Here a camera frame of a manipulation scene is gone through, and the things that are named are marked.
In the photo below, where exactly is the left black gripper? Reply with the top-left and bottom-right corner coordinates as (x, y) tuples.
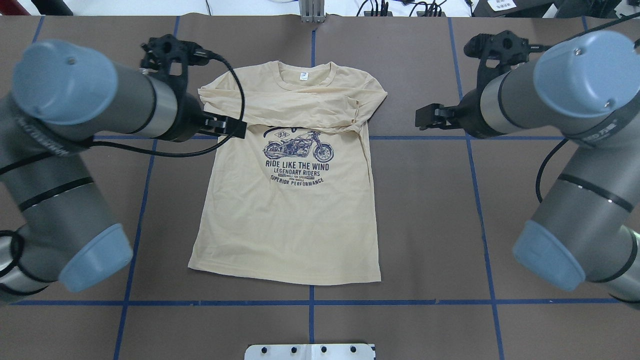
(170, 93), (247, 142)

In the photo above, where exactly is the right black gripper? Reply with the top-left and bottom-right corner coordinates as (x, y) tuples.
(414, 92), (493, 139)

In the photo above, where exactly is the cream long-sleeve graphic shirt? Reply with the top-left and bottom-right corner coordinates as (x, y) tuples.
(188, 61), (387, 286)

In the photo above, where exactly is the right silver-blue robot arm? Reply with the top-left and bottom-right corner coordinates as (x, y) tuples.
(414, 30), (640, 309)

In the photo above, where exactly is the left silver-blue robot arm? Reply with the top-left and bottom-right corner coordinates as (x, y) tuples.
(0, 34), (247, 305)

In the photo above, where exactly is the black labelled box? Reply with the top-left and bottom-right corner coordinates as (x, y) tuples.
(471, 0), (554, 18)

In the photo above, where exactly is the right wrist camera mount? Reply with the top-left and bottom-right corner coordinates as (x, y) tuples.
(463, 30), (545, 91)

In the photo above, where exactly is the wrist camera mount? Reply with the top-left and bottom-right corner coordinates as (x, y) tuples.
(139, 34), (210, 82)
(463, 30), (545, 91)

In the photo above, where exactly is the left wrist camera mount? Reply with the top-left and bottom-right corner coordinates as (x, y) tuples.
(139, 34), (210, 82)

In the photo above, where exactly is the aluminium frame post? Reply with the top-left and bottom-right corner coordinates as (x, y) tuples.
(297, 0), (326, 23)

